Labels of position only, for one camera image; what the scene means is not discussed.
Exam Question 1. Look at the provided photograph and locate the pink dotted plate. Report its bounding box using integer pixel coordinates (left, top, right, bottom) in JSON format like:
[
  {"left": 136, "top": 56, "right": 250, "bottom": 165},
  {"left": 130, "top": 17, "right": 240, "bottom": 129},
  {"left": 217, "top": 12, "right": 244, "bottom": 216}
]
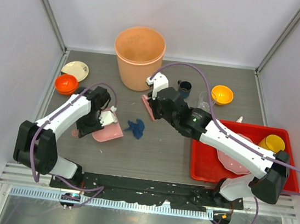
[{"left": 214, "top": 130, "right": 257, "bottom": 177}]

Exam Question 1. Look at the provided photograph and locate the dark blue mug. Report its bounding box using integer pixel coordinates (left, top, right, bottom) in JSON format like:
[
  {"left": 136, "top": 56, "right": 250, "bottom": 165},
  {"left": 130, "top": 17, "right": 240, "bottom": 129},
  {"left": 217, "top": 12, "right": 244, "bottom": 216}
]
[{"left": 177, "top": 80, "right": 192, "bottom": 99}]

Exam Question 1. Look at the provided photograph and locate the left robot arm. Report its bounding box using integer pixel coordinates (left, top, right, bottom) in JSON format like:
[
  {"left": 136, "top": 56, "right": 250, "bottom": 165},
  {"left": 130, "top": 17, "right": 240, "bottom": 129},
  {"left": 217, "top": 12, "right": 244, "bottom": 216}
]
[{"left": 13, "top": 86, "right": 111, "bottom": 189}]

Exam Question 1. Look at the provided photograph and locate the front aluminium rail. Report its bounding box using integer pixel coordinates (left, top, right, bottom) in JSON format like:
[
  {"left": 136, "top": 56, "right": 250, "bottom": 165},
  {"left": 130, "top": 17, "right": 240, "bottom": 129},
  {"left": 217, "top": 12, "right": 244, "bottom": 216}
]
[{"left": 0, "top": 158, "right": 299, "bottom": 222}]

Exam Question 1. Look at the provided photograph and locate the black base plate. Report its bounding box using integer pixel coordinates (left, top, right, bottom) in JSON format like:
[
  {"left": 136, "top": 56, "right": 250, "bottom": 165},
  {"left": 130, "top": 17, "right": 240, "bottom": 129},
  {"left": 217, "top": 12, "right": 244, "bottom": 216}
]
[{"left": 50, "top": 172, "right": 244, "bottom": 211}]

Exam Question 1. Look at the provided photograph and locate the yellow-orange bowl back right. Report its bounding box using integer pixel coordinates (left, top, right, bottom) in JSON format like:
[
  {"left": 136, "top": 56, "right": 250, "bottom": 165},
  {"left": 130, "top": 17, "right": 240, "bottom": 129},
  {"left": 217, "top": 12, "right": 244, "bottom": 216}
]
[{"left": 211, "top": 85, "right": 234, "bottom": 106}]

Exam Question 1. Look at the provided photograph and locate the orange plastic waste bin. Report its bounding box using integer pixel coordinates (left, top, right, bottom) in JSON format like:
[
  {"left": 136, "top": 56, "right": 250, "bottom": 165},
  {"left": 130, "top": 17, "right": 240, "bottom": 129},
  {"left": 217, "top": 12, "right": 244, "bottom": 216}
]
[{"left": 114, "top": 26, "right": 166, "bottom": 91}]

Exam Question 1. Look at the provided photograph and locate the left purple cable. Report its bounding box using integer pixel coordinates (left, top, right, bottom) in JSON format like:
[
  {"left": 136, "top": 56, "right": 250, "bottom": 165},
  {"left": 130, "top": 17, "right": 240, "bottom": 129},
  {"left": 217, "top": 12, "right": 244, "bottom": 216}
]
[{"left": 24, "top": 74, "right": 121, "bottom": 212}]

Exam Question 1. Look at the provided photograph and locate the left aluminium frame post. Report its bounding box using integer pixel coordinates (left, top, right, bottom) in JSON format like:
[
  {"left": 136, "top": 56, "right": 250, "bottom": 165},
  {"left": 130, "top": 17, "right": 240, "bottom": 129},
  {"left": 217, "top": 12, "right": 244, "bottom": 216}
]
[{"left": 40, "top": 0, "right": 67, "bottom": 52}]

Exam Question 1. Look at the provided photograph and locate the right aluminium frame post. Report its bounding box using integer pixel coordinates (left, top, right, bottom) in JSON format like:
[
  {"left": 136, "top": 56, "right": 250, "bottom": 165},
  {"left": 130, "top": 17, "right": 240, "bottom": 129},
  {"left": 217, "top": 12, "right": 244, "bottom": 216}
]
[{"left": 255, "top": 7, "right": 300, "bottom": 75}]

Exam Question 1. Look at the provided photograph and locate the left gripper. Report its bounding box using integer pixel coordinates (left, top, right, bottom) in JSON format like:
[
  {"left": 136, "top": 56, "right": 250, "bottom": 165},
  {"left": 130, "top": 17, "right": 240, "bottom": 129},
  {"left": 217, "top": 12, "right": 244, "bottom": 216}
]
[{"left": 75, "top": 108, "right": 106, "bottom": 140}]

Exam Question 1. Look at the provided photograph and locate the cream plate with black patch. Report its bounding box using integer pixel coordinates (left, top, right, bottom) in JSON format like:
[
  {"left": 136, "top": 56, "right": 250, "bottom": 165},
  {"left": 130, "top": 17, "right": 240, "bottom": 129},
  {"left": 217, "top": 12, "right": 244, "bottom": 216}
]
[{"left": 61, "top": 61, "right": 89, "bottom": 82}]

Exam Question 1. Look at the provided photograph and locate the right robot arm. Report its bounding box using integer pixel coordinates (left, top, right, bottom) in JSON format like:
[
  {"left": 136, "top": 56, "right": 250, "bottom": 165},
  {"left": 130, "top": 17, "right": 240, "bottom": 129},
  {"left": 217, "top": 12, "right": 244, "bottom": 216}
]
[{"left": 148, "top": 87, "right": 290, "bottom": 207}]

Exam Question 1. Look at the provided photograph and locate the red plastic tray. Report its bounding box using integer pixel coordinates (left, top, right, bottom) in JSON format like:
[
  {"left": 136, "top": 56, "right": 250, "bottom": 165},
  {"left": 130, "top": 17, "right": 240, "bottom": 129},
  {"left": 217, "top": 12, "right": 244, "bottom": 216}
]
[{"left": 190, "top": 120, "right": 294, "bottom": 183}]

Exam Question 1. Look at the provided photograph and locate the blue paper scrap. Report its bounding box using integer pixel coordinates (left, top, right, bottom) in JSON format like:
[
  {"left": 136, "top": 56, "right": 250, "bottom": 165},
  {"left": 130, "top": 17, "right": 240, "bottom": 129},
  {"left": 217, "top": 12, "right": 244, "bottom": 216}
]
[{"left": 124, "top": 119, "right": 145, "bottom": 140}]

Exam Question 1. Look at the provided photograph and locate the slotted cable duct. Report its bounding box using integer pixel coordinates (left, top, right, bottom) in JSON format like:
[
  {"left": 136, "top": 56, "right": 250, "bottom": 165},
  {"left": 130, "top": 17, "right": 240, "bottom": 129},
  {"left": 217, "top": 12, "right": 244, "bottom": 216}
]
[{"left": 9, "top": 186, "right": 213, "bottom": 221}]

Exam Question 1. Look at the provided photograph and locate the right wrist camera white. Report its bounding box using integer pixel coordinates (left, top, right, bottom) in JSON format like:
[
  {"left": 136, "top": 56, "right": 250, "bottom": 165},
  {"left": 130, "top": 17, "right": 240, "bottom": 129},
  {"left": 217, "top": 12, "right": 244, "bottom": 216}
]
[{"left": 146, "top": 72, "right": 169, "bottom": 100}]

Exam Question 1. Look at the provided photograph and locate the aluminium frame post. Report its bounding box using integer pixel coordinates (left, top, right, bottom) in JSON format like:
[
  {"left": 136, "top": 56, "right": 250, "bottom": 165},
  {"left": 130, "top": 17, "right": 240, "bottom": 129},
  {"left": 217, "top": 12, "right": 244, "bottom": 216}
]
[
  {"left": 40, "top": 0, "right": 67, "bottom": 52},
  {"left": 255, "top": 7, "right": 300, "bottom": 75}
]

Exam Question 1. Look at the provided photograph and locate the orange bowl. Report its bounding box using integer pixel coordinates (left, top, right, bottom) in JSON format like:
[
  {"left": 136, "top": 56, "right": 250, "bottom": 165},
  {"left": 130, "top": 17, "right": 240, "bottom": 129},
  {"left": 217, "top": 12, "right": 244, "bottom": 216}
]
[{"left": 54, "top": 74, "right": 78, "bottom": 96}]

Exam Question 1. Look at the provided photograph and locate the small white scrap by tray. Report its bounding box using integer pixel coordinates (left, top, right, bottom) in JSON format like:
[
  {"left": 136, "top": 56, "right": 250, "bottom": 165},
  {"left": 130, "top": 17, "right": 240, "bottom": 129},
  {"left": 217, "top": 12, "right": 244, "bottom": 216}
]
[{"left": 236, "top": 116, "right": 243, "bottom": 123}]

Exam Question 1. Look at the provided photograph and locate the pink hand brush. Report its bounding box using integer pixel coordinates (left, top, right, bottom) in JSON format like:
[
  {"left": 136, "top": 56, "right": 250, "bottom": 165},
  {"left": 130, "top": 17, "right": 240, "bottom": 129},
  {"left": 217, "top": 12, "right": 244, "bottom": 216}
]
[{"left": 141, "top": 95, "right": 156, "bottom": 121}]

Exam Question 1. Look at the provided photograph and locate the yellow cup in tray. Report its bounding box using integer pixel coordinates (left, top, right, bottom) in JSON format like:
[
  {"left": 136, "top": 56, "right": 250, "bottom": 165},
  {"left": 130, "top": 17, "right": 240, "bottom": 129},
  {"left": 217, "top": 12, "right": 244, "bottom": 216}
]
[{"left": 258, "top": 134, "right": 286, "bottom": 153}]

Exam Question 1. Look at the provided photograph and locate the clear drinking glass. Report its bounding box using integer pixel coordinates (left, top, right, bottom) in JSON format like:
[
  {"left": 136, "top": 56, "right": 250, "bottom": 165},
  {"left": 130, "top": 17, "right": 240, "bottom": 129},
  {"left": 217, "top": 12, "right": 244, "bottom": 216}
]
[{"left": 197, "top": 91, "right": 217, "bottom": 112}]

